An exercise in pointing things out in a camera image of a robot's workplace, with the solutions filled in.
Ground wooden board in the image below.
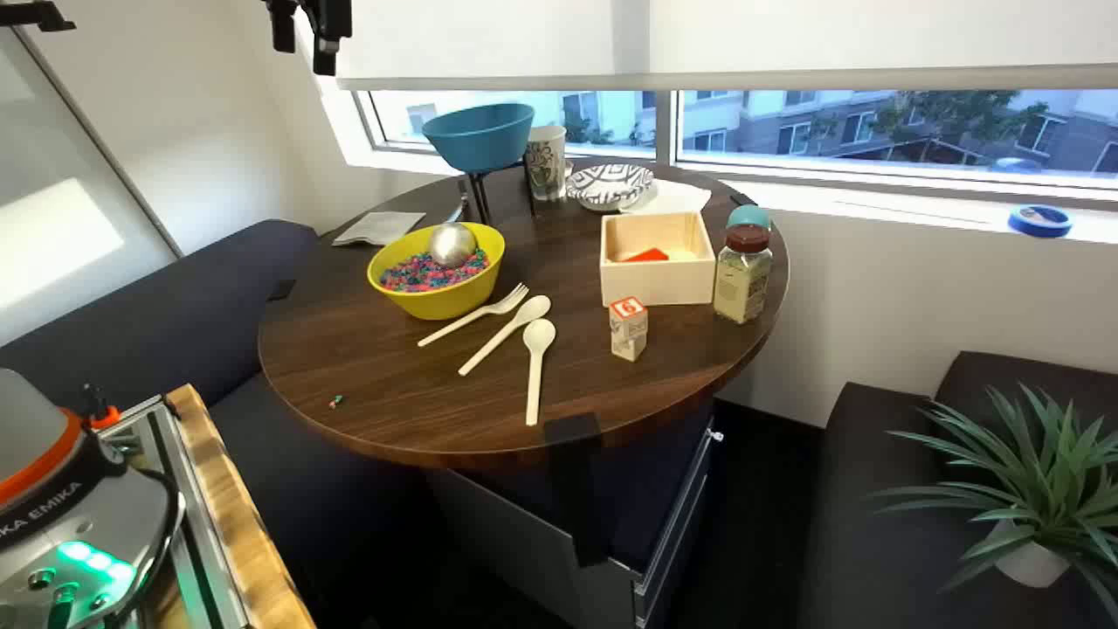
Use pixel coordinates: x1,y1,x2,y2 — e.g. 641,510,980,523
158,381,321,629

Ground glass jar with filling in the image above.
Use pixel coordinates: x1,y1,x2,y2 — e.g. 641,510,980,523
519,123,574,208

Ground white window frame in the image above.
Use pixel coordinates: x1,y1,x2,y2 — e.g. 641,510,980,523
312,77,1118,251

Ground colourful candies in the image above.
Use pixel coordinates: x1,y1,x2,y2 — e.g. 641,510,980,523
376,249,490,293

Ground white roller blind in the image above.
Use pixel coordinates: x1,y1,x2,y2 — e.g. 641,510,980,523
333,0,1118,94

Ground dark long sofa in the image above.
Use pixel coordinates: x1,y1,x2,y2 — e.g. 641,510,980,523
0,218,436,629

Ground silver serving spoon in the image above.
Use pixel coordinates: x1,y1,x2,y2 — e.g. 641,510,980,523
428,199,481,268

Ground blue tape roll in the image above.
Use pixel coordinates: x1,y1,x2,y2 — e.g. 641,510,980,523
1006,199,1074,246

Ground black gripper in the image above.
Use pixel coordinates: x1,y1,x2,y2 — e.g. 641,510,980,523
265,0,355,77

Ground white plant pot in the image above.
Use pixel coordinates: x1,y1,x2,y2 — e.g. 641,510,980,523
993,537,1074,594

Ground white napkin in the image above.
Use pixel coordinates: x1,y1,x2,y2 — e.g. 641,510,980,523
627,179,715,221

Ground black wire bowl stand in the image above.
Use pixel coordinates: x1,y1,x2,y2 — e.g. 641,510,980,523
460,165,541,227

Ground glass wall panel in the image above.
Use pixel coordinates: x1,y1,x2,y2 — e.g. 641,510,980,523
0,24,188,349

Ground yellow bowl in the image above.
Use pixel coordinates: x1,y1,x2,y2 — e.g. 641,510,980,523
364,221,510,326

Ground blue bowl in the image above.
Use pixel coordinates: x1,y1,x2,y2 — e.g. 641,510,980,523
420,101,538,179

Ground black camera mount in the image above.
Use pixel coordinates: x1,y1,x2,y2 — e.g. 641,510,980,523
0,0,81,36

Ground cream plastic spoon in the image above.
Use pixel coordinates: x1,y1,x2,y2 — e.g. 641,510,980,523
455,293,554,381
519,318,557,428

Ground grey table base cabinet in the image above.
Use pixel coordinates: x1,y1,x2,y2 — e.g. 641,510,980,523
420,424,722,629

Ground cream plastic fork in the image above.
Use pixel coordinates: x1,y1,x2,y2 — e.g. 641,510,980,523
414,278,531,354

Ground light wooden box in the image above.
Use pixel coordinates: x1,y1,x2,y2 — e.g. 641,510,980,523
596,208,720,312

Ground dark square seat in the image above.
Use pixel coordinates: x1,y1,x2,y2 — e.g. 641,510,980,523
795,346,1118,629

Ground spice jar brown lid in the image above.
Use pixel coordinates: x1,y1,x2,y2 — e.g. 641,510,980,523
708,222,780,327

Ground green spiky plant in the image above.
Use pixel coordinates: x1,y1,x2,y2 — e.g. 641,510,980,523
868,381,1118,623

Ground small teal bowl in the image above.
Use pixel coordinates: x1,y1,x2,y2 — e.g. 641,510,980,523
722,202,780,235

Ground black white patterned plate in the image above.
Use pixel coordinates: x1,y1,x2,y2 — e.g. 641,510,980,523
562,161,660,218

